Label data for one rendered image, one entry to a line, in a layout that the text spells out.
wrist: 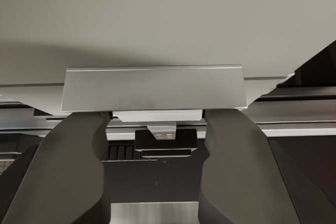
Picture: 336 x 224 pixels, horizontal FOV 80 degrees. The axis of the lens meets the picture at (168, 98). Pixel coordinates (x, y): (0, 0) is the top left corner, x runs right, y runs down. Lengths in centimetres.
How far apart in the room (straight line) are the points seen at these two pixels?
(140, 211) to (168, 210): 2
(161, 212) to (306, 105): 42
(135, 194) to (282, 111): 50
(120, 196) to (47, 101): 59
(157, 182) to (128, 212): 50
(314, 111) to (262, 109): 11
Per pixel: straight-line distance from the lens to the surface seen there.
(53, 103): 18
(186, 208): 21
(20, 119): 56
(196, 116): 20
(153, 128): 25
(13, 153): 50
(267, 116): 49
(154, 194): 71
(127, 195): 73
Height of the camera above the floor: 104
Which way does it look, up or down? 17 degrees down
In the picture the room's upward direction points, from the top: 179 degrees clockwise
